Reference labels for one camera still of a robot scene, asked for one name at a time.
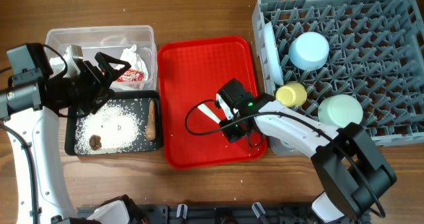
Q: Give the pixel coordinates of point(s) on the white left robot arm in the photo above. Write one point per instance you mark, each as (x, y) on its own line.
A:
(30, 111)

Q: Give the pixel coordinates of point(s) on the clear plastic storage bin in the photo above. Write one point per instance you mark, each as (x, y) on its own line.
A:
(112, 40)

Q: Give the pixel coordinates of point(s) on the cooked white rice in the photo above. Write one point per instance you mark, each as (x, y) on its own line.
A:
(121, 125)

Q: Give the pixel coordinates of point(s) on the red serving tray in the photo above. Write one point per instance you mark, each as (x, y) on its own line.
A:
(193, 71)

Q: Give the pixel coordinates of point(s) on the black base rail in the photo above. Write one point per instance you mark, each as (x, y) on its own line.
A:
(287, 213)

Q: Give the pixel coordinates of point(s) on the brown bread stick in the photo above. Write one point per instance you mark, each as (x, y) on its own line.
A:
(150, 130)

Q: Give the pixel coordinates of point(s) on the light blue plate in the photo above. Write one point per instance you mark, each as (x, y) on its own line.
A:
(272, 54)

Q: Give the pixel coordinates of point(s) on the green rice bowl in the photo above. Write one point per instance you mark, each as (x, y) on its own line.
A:
(340, 110)

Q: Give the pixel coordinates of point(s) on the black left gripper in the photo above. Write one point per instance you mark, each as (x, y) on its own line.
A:
(99, 87)

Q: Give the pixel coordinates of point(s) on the white plastic spoon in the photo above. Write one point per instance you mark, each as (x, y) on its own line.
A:
(205, 110)

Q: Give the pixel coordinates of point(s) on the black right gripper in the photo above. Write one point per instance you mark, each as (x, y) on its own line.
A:
(232, 135)

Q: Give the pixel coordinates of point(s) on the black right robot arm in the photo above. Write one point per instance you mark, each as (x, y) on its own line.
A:
(353, 172)

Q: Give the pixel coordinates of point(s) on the black plastic tray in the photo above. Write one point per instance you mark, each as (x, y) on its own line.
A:
(156, 144)

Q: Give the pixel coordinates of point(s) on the dark brown food lump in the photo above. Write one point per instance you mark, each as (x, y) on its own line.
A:
(95, 142)

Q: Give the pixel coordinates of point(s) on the yellow plastic cup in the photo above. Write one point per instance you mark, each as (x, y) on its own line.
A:
(291, 94)

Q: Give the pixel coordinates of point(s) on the grey dishwasher rack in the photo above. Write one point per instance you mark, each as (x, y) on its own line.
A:
(375, 55)

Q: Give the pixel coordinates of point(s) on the white napkin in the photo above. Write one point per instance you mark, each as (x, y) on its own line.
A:
(137, 63)

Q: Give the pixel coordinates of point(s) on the red snack wrapper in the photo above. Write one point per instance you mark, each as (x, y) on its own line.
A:
(131, 75)

